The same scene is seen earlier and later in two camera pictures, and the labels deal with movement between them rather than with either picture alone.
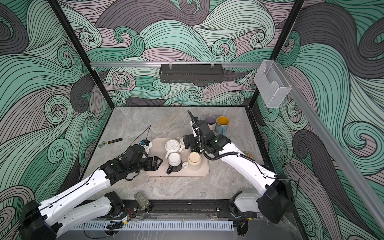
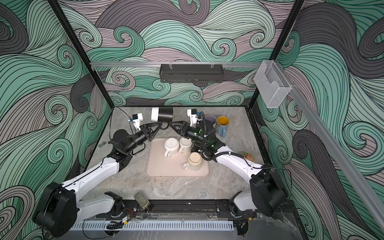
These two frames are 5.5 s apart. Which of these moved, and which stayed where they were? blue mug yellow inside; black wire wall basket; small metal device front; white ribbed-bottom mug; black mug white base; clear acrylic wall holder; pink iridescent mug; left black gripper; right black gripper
Moved: black mug white base; right black gripper; left black gripper
Stayed: clear acrylic wall holder; pink iridescent mug; small metal device front; black wire wall basket; blue mug yellow inside; white ribbed-bottom mug
